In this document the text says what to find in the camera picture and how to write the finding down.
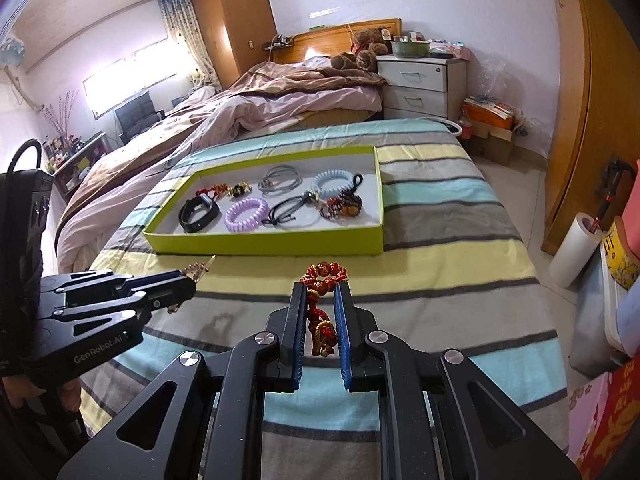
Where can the brown teddy bear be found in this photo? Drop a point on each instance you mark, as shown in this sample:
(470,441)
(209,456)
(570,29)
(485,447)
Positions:
(367,57)

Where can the person's left hand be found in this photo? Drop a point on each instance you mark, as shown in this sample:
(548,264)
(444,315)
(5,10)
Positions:
(20,395)

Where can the grey plastic bag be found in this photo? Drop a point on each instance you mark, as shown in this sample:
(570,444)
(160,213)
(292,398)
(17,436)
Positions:
(590,320)

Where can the red soda bottle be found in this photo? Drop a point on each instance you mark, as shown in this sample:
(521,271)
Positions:
(465,125)

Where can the blue wall fan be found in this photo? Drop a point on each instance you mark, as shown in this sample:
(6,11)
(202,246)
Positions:
(10,52)

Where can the green basin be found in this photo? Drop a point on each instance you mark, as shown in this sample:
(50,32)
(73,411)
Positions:
(410,49)

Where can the wooden headboard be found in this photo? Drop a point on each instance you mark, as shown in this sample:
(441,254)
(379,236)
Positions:
(325,40)

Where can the yellow-green cardboard tray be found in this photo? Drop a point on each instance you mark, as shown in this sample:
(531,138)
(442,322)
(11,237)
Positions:
(225,237)

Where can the pink red gift bag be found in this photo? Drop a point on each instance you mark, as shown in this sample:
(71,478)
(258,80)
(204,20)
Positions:
(610,420)

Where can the yellow patterned box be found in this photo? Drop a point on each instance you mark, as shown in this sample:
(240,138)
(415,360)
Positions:
(620,255)

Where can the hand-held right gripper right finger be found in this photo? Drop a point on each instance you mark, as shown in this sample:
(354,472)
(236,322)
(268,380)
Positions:
(342,330)

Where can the tall narrow wooden wardrobe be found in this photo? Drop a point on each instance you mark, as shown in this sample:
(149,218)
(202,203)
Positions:
(235,25)

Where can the clear plastic bag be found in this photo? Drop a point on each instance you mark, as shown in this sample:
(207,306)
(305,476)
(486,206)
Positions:
(487,77)

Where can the power strip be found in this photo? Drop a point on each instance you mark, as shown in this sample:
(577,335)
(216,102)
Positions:
(275,42)

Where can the floral curtain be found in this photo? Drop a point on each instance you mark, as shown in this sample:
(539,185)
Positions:
(195,40)

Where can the black red device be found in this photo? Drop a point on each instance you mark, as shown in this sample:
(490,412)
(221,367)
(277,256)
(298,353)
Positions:
(612,170)

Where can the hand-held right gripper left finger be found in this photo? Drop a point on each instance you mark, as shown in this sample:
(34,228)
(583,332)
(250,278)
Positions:
(300,330)

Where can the large wooden wardrobe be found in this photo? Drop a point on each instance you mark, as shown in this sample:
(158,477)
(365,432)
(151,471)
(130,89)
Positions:
(590,110)

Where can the striped bed sheet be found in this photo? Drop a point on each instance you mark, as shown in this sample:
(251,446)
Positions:
(440,240)

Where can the black office chair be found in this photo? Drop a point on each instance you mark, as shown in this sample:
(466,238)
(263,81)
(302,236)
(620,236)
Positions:
(135,112)

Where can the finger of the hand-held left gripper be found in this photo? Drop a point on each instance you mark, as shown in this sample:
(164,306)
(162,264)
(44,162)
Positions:
(160,282)
(150,302)

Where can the cluttered wooden shelf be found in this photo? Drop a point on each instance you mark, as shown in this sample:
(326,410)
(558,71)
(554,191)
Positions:
(85,160)

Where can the white paper roll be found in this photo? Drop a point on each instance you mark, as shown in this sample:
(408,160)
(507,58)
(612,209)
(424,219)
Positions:
(575,250)

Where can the white nightstand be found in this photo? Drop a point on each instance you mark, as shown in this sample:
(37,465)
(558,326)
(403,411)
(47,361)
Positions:
(415,90)

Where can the brown blanket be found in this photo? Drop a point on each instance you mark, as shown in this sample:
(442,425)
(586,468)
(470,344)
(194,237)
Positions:
(300,80)

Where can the black wristband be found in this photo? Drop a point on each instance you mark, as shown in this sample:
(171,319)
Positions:
(187,220)

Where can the dried flower branches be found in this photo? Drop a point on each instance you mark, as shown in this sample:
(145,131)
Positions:
(60,115)

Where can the cardboard box of books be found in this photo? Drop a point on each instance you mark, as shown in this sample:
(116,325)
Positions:
(495,140)

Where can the small gold ornament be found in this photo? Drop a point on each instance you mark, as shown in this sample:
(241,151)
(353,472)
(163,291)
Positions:
(200,269)

